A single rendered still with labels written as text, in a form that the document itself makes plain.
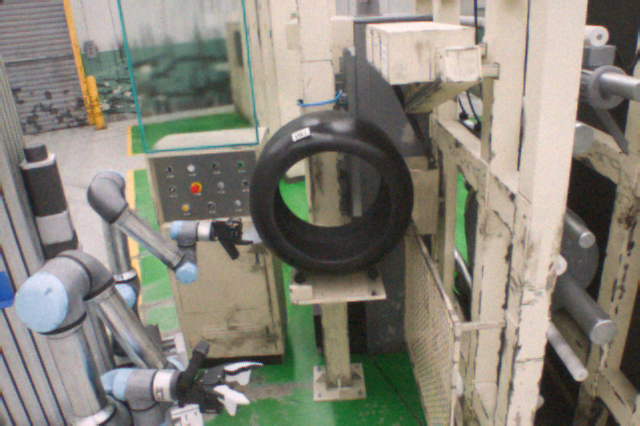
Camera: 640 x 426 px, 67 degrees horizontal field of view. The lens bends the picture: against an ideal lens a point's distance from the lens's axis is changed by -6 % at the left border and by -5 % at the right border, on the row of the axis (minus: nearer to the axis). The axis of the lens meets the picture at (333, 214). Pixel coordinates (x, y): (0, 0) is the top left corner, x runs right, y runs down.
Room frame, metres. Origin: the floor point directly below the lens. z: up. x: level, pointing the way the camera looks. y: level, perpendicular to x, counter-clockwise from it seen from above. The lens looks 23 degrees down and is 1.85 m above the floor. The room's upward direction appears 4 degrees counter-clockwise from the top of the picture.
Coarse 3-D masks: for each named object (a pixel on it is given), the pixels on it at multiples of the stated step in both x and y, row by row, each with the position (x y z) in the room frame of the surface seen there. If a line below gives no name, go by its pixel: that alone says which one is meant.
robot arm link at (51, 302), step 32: (64, 256) 1.02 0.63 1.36; (32, 288) 0.90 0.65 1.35; (64, 288) 0.93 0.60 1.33; (32, 320) 0.89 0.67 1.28; (64, 320) 0.91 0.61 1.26; (64, 352) 0.91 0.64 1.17; (64, 384) 0.92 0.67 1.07; (96, 384) 0.94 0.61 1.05; (96, 416) 0.92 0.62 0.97; (128, 416) 1.00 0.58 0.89
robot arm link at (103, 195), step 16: (96, 192) 1.56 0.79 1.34; (112, 192) 1.57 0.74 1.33; (96, 208) 1.54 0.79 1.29; (112, 208) 1.54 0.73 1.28; (128, 208) 1.57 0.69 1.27; (112, 224) 1.54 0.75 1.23; (128, 224) 1.55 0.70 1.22; (144, 224) 1.58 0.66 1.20; (144, 240) 1.56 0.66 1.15; (160, 240) 1.59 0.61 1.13; (160, 256) 1.57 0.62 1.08; (176, 256) 1.59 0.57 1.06; (192, 256) 1.67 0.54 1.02; (176, 272) 1.58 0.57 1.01; (192, 272) 1.58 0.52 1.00
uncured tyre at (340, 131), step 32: (288, 128) 1.75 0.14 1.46; (320, 128) 1.66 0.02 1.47; (352, 128) 1.67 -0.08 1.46; (288, 160) 1.63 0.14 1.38; (384, 160) 1.64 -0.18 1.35; (256, 192) 1.65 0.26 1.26; (384, 192) 1.92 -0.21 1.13; (256, 224) 1.66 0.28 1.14; (288, 224) 1.91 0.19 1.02; (352, 224) 1.92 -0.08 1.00; (384, 224) 1.88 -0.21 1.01; (288, 256) 1.63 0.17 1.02; (320, 256) 1.81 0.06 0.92; (352, 256) 1.65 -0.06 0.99; (384, 256) 1.67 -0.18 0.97
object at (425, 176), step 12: (420, 156) 2.17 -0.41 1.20; (408, 168) 2.02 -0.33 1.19; (420, 168) 2.16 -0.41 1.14; (432, 168) 2.07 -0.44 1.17; (420, 180) 1.97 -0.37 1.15; (432, 180) 1.97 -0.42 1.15; (420, 192) 1.97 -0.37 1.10; (432, 192) 1.97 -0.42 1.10; (420, 204) 1.97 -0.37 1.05; (432, 204) 1.97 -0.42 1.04; (420, 216) 1.97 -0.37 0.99; (432, 216) 1.97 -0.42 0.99; (408, 228) 1.97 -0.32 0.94; (420, 228) 1.97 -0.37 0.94; (432, 228) 1.97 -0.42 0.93
